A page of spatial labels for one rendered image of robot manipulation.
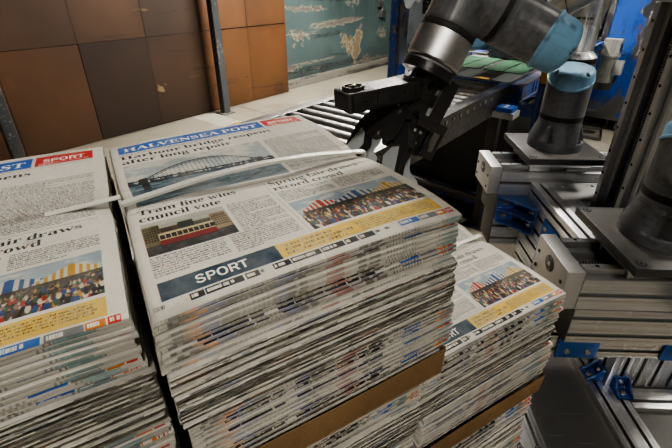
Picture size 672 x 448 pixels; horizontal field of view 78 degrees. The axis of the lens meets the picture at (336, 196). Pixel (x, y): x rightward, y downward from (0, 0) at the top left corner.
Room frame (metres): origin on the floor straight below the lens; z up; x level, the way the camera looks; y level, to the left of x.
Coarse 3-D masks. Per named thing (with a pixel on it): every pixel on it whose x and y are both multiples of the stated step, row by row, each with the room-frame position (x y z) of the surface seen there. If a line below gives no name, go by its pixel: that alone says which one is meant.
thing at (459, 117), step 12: (504, 84) 2.07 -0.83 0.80; (480, 96) 1.83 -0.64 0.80; (492, 96) 1.89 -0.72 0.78; (504, 96) 2.03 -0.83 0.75; (456, 108) 1.64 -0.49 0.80; (468, 108) 1.69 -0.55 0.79; (480, 108) 1.79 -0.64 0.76; (492, 108) 1.92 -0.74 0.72; (444, 120) 1.52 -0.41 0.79; (456, 120) 1.60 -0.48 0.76; (468, 120) 1.70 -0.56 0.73; (480, 120) 1.81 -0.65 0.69; (456, 132) 1.62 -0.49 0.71; (432, 144) 1.46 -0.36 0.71; (444, 144) 1.54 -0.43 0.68; (420, 156) 1.39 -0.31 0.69
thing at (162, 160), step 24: (264, 120) 0.63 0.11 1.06; (288, 120) 0.63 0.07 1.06; (144, 144) 0.53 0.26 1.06; (168, 144) 0.53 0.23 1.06; (192, 144) 0.53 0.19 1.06; (216, 144) 0.53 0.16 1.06; (240, 144) 0.52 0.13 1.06; (264, 144) 0.53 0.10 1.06; (288, 144) 0.53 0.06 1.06; (312, 144) 0.53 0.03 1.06; (336, 144) 0.53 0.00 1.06; (120, 168) 0.45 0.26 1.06; (144, 168) 0.45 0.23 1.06; (168, 168) 0.45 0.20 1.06; (192, 168) 0.45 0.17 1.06; (216, 168) 0.45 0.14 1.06; (120, 192) 0.39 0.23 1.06
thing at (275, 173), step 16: (304, 160) 0.48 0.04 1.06; (320, 160) 0.48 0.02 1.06; (336, 160) 0.48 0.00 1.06; (352, 160) 0.48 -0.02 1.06; (368, 160) 0.47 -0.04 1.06; (224, 176) 0.43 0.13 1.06; (240, 176) 0.43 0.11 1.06; (256, 176) 0.43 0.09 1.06; (272, 176) 0.43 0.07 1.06; (288, 176) 0.43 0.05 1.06; (128, 192) 0.39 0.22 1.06; (144, 192) 0.39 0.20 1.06; (176, 192) 0.39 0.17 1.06; (192, 192) 0.39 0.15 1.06; (208, 192) 0.39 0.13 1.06; (224, 192) 0.39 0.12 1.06; (128, 208) 0.36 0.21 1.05; (144, 208) 0.35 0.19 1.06; (160, 208) 0.35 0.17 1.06
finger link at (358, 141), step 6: (360, 132) 0.57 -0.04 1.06; (354, 138) 0.58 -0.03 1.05; (360, 138) 0.57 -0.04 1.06; (366, 138) 0.56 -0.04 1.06; (348, 144) 0.58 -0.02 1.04; (354, 144) 0.57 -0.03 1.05; (360, 144) 0.56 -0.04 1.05; (366, 144) 0.56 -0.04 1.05; (372, 144) 0.58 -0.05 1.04; (378, 144) 0.58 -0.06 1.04; (366, 150) 0.56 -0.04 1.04; (372, 150) 0.58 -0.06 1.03; (360, 156) 0.58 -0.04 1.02; (366, 156) 0.59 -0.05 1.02; (372, 156) 0.59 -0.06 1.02
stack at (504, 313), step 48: (480, 240) 0.65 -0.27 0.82; (480, 288) 0.51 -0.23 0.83; (528, 288) 0.51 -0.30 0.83; (480, 336) 0.41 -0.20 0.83; (528, 336) 0.46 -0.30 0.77; (432, 384) 0.37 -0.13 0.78; (480, 384) 0.42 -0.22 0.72; (528, 384) 0.48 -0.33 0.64; (336, 432) 0.29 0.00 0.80; (384, 432) 0.32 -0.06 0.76; (432, 432) 0.37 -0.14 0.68; (480, 432) 0.43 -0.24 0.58
